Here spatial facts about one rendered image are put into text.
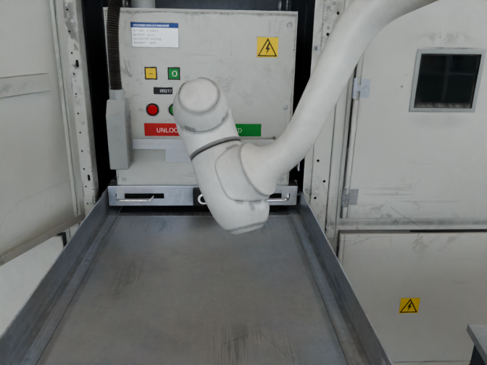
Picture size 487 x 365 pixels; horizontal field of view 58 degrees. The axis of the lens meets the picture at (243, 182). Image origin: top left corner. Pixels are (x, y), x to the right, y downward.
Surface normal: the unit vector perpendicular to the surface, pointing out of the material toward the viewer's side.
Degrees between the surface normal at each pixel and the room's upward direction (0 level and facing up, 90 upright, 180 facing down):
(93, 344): 0
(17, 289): 90
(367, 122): 90
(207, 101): 62
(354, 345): 0
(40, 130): 90
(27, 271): 90
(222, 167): 67
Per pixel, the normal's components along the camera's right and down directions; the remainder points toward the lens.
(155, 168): 0.05, 0.33
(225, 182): -0.33, 0.02
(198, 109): -0.02, -0.07
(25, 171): 0.94, 0.13
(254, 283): 0.02, -0.95
